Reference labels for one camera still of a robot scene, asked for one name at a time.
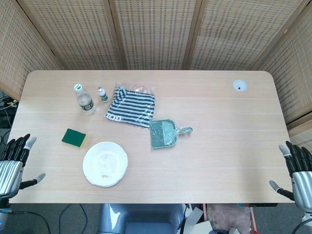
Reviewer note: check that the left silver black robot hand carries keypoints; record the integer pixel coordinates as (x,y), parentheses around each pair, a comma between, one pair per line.
(9,173)

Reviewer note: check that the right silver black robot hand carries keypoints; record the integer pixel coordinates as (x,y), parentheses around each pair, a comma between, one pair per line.
(303,185)

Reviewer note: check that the green yellow sponge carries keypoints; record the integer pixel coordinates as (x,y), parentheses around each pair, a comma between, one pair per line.
(73,137)

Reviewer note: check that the white round plate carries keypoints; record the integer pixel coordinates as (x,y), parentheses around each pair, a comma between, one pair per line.
(104,163)

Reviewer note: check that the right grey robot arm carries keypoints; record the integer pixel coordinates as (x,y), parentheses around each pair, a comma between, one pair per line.
(308,219)

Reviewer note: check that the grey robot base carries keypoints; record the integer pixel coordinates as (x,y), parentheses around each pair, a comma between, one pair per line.
(140,219)

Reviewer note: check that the pink plastic bag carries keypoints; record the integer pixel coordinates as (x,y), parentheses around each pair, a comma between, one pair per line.
(229,217)

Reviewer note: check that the clear green-label water bottle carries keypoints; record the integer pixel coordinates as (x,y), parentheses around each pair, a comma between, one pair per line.
(86,103)

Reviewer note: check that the beige cardboard pieces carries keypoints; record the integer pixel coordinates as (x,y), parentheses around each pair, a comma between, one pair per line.
(197,219)

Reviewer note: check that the small white drink bottle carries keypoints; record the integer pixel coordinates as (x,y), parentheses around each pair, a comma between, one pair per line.
(103,95)

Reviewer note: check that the striped shirt in plastic bag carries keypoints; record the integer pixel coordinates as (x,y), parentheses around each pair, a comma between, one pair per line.
(132,108)

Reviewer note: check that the green dustpan and brush set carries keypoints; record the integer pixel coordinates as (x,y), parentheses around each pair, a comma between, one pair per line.
(163,134)

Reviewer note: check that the woven bamboo folding screen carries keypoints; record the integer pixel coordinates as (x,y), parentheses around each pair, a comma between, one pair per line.
(156,34)

